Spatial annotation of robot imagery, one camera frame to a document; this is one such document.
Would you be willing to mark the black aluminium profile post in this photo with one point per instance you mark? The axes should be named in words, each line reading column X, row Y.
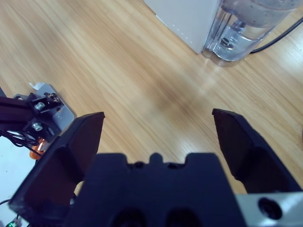
column 14, row 111

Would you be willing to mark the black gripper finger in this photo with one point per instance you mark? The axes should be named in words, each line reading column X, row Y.
column 248, row 153
column 54, row 165

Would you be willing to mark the grey metal mount plate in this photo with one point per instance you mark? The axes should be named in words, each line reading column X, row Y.
column 64, row 113

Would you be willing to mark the white capsule coffee machine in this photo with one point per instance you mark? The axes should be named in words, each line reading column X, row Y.
column 184, row 21

